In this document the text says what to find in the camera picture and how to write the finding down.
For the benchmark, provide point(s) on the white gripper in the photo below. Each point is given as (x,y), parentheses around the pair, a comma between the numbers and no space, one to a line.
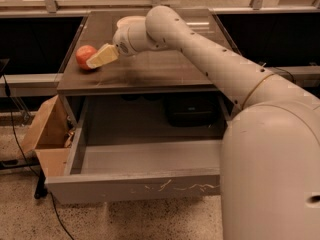
(122,44)

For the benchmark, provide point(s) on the red apple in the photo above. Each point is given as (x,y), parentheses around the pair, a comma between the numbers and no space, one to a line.
(83,54)

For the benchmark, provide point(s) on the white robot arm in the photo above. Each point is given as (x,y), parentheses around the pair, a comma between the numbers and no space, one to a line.
(270,155)

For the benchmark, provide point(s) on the grey cabinet with glass top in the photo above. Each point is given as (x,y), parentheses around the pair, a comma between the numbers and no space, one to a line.
(147,72)

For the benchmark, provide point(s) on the open grey top drawer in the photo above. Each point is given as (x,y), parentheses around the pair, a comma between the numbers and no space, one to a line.
(126,150)

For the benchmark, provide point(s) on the white bowl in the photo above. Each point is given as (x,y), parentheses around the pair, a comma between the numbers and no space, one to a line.
(129,21)

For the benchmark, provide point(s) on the brown cardboard box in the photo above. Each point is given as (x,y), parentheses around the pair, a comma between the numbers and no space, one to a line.
(48,137)

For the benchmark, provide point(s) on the black device under cabinet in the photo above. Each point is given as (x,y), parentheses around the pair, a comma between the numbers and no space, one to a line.
(191,109)

